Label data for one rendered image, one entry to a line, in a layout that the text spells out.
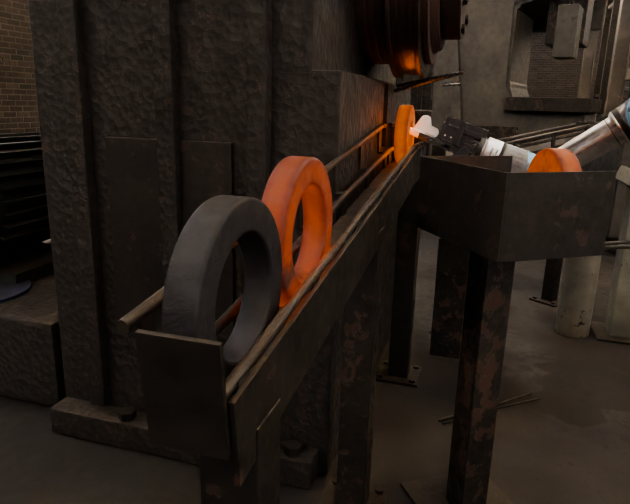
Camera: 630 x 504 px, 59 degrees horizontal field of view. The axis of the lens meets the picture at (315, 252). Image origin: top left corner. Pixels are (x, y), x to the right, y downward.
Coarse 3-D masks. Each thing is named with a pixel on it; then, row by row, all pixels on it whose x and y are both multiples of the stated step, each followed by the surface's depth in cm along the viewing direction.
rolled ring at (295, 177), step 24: (288, 168) 62; (312, 168) 66; (264, 192) 61; (288, 192) 60; (312, 192) 71; (288, 216) 60; (312, 216) 74; (288, 240) 61; (312, 240) 74; (288, 264) 62; (312, 264) 73; (288, 288) 62
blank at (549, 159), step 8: (544, 152) 95; (552, 152) 92; (560, 152) 91; (568, 152) 91; (536, 160) 98; (544, 160) 95; (552, 160) 92; (560, 160) 90; (568, 160) 90; (576, 160) 90; (528, 168) 101; (536, 168) 98; (544, 168) 95; (552, 168) 92; (560, 168) 89; (568, 168) 89; (576, 168) 89
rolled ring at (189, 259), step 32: (192, 224) 46; (224, 224) 46; (256, 224) 52; (192, 256) 44; (224, 256) 46; (256, 256) 56; (192, 288) 43; (256, 288) 58; (192, 320) 43; (256, 320) 57; (224, 352) 54
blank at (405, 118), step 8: (400, 112) 144; (408, 112) 144; (400, 120) 143; (408, 120) 143; (400, 128) 143; (408, 128) 144; (400, 136) 143; (408, 136) 146; (400, 144) 144; (408, 144) 147; (400, 152) 145
